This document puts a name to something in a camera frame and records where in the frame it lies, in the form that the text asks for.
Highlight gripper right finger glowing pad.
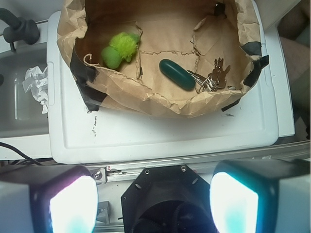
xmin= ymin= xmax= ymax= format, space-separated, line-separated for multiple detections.
xmin=209 ymin=159 xmax=311 ymax=233

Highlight silver keys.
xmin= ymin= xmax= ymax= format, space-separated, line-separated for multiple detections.
xmin=187 ymin=57 xmax=231 ymax=94

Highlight crumpled white paper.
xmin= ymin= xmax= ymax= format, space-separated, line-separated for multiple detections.
xmin=22 ymin=66 xmax=49 ymax=114

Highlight brown paper bag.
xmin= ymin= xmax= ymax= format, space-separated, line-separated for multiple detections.
xmin=57 ymin=0 xmax=269 ymax=118

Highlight white plastic bin lid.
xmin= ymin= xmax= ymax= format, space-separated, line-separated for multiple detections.
xmin=47 ymin=12 xmax=279 ymax=164

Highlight green plush toy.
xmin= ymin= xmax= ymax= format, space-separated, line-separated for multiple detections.
xmin=101 ymin=32 xmax=140 ymax=69

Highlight black cable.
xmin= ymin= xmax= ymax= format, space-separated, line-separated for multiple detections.
xmin=0 ymin=142 xmax=42 ymax=166

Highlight black clamp stand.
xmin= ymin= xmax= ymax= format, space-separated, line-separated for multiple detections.
xmin=0 ymin=8 xmax=40 ymax=52

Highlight dark green oval case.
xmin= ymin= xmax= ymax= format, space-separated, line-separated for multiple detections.
xmin=159 ymin=59 xmax=195 ymax=91

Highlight black octagonal mount plate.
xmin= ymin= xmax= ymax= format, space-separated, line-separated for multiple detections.
xmin=121 ymin=165 xmax=216 ymax=233

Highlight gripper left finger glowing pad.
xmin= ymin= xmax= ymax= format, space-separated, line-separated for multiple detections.
xmin=0 ymin=165 xmax=98 ymax=233

